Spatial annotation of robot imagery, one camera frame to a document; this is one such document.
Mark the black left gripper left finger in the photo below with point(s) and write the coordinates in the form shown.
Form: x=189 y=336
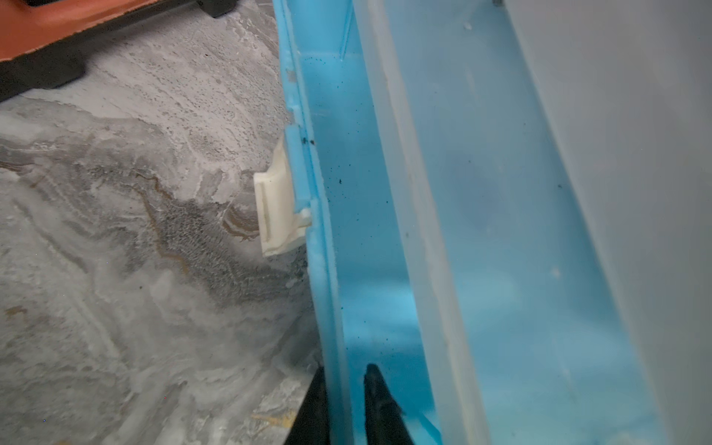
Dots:
x=311 y=425

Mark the red plastic tool case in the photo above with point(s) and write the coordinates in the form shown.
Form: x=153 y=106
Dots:
x=41 y=40

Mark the blue toolbox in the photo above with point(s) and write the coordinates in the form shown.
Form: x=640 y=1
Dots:
x=506 y=207

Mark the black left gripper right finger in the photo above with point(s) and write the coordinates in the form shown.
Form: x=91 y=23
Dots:
x=384 y=424

